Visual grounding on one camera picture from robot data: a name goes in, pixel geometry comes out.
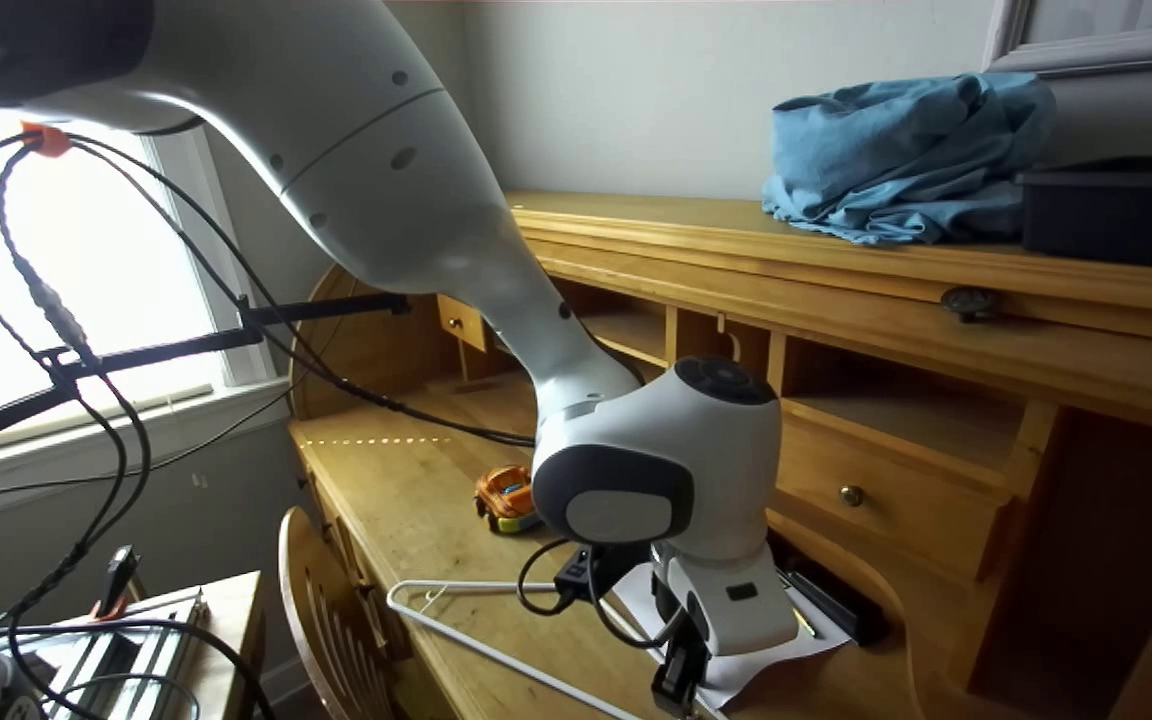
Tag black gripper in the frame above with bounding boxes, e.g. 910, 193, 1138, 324
650, 593, 716, 720

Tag white wire clothing hanger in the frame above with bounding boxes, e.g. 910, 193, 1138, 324
384, 573, 739, 720

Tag wooden roll-top desk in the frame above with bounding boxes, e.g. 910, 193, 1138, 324
285, 193, 1152, 720

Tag black desk latch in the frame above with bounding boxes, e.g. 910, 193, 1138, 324
940, 284, 1010, 327

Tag white paper sheet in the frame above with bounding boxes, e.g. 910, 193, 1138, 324
594, 573, 860, 712

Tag orange toy car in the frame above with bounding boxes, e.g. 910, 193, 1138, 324
474, 465, 545, 539

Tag wooden chair back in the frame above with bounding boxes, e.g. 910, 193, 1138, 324
273, 499, 409, 720

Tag wooden side table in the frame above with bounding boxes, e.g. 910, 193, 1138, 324
0, 567, 267, 720

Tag grey metal rails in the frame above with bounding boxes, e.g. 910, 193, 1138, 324
31, 596, 214, 720

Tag black red hand tool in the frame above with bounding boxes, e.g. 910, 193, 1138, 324
94, 539, 145, 625

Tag light blue folded cloth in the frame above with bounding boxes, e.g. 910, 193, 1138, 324
761, 72, 1062, 250

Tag black box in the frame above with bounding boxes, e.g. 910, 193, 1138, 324
1017, 154, 1152, 271

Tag grey flat case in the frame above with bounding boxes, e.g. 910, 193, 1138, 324
989, 14, 1152, 171

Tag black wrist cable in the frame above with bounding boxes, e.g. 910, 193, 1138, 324
511, 532, 689, 654

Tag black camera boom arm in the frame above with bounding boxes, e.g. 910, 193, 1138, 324
0, 290, 411, 455

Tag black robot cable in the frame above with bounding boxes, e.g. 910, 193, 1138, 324
0, 125, 329, 720

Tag orange cable clip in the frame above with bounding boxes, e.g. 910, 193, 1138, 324
15, 119, 75, 161

